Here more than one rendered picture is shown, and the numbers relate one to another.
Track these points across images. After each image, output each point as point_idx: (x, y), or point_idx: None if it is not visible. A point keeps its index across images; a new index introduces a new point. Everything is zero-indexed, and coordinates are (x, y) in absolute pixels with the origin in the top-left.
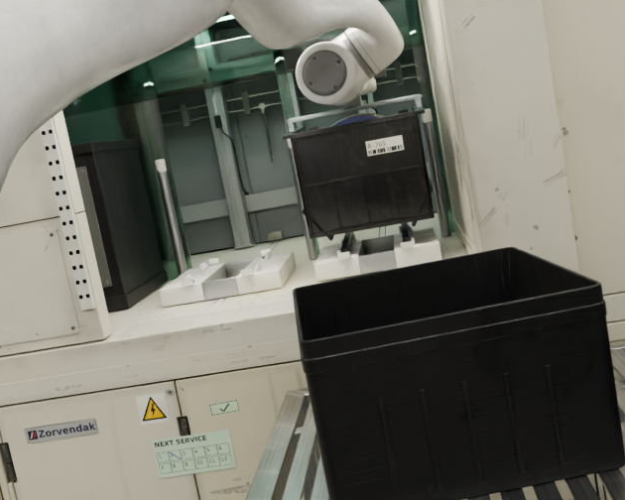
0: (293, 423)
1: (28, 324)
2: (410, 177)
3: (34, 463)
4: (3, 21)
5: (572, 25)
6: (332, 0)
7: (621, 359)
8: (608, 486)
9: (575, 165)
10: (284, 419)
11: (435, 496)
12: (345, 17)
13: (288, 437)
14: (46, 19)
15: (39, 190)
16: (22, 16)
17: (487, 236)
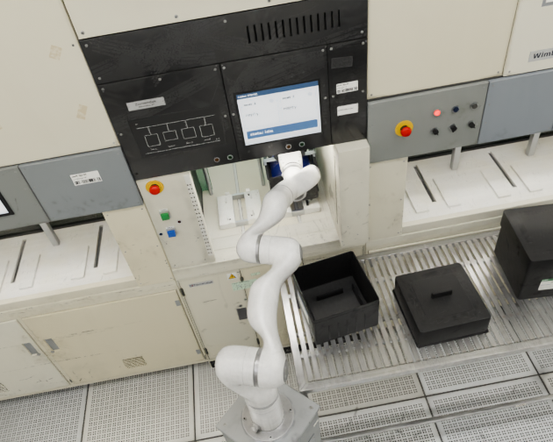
0: (286, 293)
1: (189, 260)
2: (312, 188)
3: (191, 291)
4: (270, 310)
5: (377, 179)
6: (304, 186)
7: (376, 266)
8: (374, 332)
9: (370, 212)
10: (283, 290)
11: (337, 337)
12: (308, 189)
13: (288, 302)
14: (275, 301)
15: (193, 227)
16: (272, 304)
17: (343, 237)
